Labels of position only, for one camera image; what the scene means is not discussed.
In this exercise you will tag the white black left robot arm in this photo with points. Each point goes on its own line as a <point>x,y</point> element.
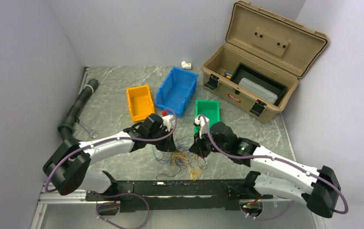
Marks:
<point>68,169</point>

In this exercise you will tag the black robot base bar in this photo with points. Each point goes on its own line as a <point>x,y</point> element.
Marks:
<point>226,194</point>

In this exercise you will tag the green plastic bin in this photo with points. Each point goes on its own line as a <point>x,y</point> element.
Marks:
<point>210,109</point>

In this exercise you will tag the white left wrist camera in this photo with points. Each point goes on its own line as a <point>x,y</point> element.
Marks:
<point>168,121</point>

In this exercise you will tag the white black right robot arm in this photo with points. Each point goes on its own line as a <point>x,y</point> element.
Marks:
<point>271,174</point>

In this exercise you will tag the grey plastic case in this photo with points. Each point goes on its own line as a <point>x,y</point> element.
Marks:
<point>258,90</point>

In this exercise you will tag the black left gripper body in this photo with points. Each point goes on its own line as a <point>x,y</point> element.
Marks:
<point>163,145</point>

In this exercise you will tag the white pipe elbow fitting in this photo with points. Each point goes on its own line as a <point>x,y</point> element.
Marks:
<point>186,65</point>

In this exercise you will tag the orange plastic bin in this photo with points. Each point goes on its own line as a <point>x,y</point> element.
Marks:
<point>140,102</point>

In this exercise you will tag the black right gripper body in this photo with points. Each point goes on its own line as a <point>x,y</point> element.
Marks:
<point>205,145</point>

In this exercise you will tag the blue plastic bin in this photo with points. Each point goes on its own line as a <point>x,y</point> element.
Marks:
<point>176,90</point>

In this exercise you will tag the black tool box tray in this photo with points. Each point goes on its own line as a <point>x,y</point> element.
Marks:
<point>243,71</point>

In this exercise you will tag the silver wrench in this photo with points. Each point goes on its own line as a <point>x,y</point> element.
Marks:
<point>91,132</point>

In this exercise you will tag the tan tool box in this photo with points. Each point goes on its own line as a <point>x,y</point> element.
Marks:
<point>273,45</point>

